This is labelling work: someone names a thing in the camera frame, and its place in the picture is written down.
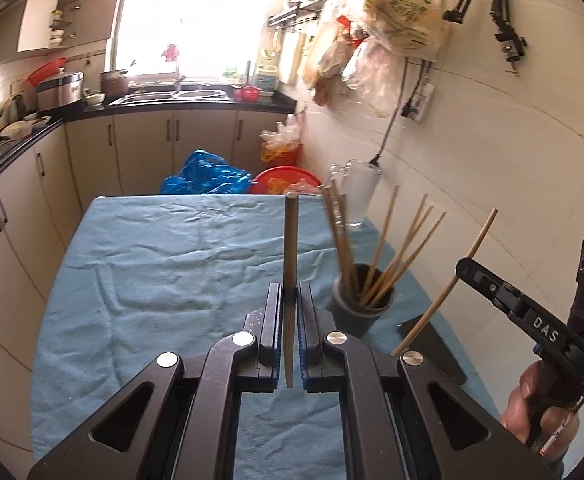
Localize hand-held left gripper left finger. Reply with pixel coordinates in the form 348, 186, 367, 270
26, 282, 284, 480

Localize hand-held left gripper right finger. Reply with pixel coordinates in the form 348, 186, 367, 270
297, 282, 557, 480

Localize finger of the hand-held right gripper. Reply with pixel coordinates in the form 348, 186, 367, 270
454, 257, 529, 324

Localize dark grey chopstick holder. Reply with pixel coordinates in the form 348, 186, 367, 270
325, 262, 398, 339

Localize light wooden chopstick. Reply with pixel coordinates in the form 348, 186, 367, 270
390, 208, 499, 357

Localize dark wooden chopstick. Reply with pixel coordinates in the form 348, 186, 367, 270
282, 192, 301, 389

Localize bunch of wooden chopsticks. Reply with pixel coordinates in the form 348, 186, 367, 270
319, 184, 448, 309

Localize person's right hand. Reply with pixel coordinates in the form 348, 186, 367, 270
499, 360, 581, 462

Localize light blue tablecloth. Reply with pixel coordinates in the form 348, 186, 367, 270
29, 194, 504, 480

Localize clear glass pitcher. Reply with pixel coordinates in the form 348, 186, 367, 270
327, 158, 384, 231

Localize red plastic basin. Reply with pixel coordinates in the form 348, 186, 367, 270
249, 164, 323, 196

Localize blue plastic bag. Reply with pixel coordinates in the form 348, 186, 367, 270
159, 148, 253, 196

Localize orange bin with plastic bag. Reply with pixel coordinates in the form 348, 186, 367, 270
259, 113, 304, 167

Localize white power strip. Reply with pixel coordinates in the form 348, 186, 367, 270
406, 82, 438, 124

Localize beige base cabinets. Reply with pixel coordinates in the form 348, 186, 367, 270
0, 109, 296, 457

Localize red basket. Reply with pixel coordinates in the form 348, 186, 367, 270
231, 84, 262, 103

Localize clear hanging plastic bag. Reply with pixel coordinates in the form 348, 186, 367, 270
341, 36, 409, 119

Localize steel sink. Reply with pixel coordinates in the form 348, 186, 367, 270
108, 87, 231, 107

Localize white plastic jug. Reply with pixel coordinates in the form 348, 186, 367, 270
254, 48, 281, 94

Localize black countertop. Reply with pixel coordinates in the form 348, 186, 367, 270
0, 91, 297, 202

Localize steel faucet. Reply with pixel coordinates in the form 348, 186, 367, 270
171, 54, 188, 96

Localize brown hanging plastic bag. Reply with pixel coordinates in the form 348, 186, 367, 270
301, 21, 353, 107

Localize pale cutting board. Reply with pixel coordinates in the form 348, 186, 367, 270
279, 32, 306, 84

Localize dark brown pot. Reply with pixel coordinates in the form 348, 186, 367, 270
100, 68, 130, 99

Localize green printed plastic bag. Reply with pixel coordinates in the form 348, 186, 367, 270
364, 0, 454, 62

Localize silver rice cooker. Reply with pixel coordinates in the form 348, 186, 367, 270
35, 70, 84, 112

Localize white plate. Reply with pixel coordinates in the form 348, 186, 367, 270
0, 120, 34, 140

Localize kitchen window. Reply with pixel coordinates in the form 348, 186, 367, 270
106, 0, 299, 87

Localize red colander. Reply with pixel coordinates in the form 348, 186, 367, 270
26, 58, 68, 87

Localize black power cable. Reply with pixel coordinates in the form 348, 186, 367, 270
369, 57, 433, 172

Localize wall utensil rack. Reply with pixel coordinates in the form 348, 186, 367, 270
266, 0, 329, 29

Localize open wall cabinet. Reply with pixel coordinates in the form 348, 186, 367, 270
0, 0, 123, 69

